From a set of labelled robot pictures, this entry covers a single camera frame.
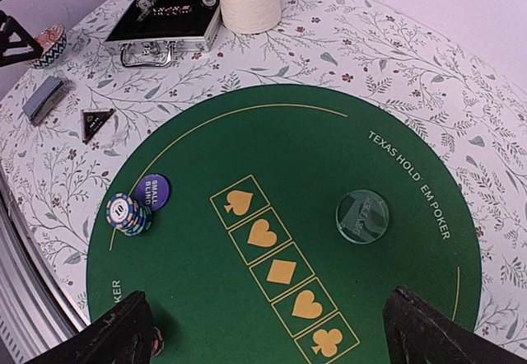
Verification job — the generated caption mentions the red dice row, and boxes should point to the red dice row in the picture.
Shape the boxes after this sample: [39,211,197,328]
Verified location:
[152,5,193,16]

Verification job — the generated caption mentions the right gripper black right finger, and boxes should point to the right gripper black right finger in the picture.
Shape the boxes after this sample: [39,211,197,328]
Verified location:
[383,286,526,364]

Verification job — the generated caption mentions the red patterned bowl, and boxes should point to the red patterned bowl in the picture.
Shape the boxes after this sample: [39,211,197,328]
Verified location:
[26,24,67,69]

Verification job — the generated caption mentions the green round poker mat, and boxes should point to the green round poker mat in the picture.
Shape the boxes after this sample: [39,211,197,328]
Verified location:
[86,85,482,363]

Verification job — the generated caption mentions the black triangular button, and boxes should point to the black triangular button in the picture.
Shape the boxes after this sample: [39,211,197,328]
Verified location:
[82,108,115,144]

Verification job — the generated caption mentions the blue playing card deck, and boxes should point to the blue playing card deck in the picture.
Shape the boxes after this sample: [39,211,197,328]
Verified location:
[22,76,65,126]

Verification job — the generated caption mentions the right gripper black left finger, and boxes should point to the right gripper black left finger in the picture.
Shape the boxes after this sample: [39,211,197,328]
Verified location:
[30,291,154,364]

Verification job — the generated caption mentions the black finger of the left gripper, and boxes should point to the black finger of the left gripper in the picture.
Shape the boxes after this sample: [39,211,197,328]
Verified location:
[1,11,44,67]

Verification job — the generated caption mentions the white ceramic cup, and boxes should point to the white ceramic cup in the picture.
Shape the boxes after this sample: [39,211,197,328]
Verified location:
[220,0,282,35]

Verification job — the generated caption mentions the clear dealer button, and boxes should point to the clear dealer button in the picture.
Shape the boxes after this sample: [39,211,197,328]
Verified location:
[335,189,389,245]

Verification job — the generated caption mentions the purple small blind button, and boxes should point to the purple small blind button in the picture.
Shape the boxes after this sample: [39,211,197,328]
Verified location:
[134,174,170,212]

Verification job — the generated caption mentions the small poker chip stack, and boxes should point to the small poker chip stack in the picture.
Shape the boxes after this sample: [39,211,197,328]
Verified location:
[105,193,153,237]

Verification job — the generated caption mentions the aluminium poker chip case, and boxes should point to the aluminium poker chip case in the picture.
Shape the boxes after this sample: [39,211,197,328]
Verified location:
[105,0,222,68]

